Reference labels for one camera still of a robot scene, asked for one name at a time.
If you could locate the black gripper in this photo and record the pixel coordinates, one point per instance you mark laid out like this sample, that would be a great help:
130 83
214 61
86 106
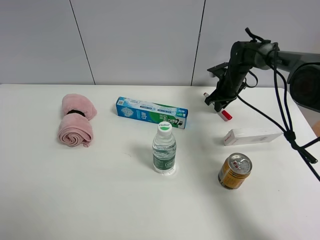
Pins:
228 87

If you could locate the red white marker pen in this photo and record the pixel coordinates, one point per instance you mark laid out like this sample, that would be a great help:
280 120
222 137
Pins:
222 113

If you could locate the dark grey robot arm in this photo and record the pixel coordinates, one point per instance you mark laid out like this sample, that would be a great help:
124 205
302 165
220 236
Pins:
303 68

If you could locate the white red small box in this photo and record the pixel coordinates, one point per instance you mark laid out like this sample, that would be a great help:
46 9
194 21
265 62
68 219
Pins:
247 136

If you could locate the clear water bottle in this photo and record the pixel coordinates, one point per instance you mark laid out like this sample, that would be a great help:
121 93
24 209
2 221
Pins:
164 148

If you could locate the gold drink can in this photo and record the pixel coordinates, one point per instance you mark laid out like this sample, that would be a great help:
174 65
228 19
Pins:
235 169

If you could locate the blue green toothpaste box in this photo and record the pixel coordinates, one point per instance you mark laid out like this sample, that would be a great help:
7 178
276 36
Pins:
151 112

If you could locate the rolled pink towel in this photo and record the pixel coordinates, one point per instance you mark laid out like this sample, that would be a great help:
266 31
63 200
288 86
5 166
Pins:
75 128

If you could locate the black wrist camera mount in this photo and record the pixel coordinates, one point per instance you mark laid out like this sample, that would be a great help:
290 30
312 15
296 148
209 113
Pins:
219 70

